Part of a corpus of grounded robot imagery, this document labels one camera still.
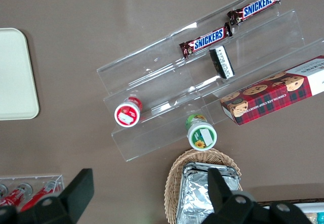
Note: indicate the green lid snack cup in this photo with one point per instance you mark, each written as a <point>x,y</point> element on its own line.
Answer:
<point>202,136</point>

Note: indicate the clear acrylic stepped display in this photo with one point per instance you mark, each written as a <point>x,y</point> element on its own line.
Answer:
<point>141,69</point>

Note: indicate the red tartan cookie box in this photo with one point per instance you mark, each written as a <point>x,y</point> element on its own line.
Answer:
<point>273,95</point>

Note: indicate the beige plastic tray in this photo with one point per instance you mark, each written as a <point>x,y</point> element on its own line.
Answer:
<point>15,74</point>

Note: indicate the Snickers chocolate bar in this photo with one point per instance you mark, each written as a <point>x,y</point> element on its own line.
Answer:
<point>207,39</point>
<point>255,6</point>

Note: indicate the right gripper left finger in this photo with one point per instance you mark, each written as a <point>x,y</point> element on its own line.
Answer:
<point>76,196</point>

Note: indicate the red lid snack cup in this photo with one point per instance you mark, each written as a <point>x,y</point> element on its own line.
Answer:
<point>127,114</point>

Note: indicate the red cola bottle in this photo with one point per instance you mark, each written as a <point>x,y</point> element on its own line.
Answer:
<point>15,196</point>
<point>43,192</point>

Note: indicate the stacked aluminium foil trays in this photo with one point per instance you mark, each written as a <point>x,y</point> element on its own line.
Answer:
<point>195,196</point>

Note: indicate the teal snack pack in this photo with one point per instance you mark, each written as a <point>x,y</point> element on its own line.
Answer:
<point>321,215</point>

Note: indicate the light wicker basket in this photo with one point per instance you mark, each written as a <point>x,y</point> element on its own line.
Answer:
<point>174,183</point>

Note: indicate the clear acrylic bottle rack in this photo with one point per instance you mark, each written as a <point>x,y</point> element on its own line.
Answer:
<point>33,178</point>

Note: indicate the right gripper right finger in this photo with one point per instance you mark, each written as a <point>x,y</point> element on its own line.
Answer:
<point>222,203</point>

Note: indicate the black snack pack white label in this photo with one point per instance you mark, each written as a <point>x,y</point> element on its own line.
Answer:
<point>221,62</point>

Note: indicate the rice cracker pack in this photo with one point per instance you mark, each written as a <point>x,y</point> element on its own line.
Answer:
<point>313,217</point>

